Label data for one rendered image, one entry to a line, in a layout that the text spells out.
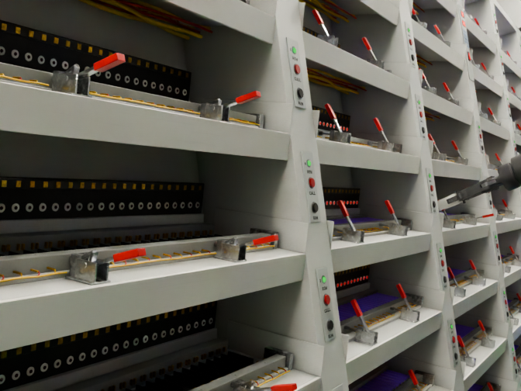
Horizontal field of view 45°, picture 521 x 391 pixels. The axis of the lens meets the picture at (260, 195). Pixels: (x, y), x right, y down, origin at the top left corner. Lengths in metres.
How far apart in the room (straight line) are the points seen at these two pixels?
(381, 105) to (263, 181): 0.74
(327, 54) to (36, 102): 0.74
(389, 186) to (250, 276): 0.88
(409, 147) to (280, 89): 0.70
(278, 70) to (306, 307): 0.40
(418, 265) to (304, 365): 0.71
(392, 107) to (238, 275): 0.97
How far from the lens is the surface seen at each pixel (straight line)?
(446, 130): 2.42
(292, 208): 1.05
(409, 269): 1.72
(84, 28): 1.03
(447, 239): 1.85
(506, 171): 1.87
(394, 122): 1.73
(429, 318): 1.60
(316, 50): 1.24
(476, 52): 3.17
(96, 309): 0.68
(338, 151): 1.23
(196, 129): 0.84
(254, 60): 1.11
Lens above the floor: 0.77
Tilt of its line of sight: 5 degrees up
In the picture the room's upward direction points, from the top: 7 degrees counter-clockwise
